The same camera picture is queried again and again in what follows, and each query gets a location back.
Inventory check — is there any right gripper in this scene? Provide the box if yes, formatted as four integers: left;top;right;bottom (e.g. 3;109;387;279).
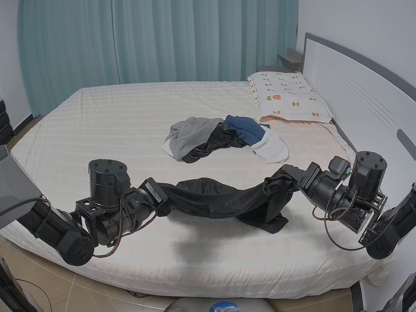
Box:
281;162;372;235

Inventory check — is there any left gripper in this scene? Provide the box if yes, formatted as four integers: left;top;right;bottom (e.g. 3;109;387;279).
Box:
99;178;167;247

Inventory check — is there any black T-shirt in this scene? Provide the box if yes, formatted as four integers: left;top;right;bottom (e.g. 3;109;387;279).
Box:
158;169;301;235

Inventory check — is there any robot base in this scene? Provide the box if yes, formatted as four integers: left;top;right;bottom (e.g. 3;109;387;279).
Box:
166;298;270;312

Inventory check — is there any bed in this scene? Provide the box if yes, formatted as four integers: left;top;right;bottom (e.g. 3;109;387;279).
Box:
0;32;416;300

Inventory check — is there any pile of clothes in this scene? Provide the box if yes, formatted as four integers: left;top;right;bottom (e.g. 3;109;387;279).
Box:
162;115;289;164

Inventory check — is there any white printed pillow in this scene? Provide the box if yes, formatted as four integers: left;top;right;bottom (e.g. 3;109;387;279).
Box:
248;71;335;124

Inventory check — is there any grey bedside table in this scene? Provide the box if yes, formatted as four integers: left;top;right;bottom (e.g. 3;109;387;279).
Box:
258;47;304;74

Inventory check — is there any black chest of drawers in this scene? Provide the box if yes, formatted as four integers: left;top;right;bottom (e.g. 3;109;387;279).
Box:
0;100;14;145

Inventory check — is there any blue-green curtain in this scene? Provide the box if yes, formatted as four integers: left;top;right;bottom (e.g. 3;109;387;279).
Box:
112;0;299;83
18;0;121;118

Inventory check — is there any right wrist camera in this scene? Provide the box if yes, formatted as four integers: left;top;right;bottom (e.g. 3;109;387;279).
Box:
328;156;352;183

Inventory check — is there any black cable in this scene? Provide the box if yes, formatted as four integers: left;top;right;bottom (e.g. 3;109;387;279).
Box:
126;289;153;300
93;195;127;259
313;207;369;252

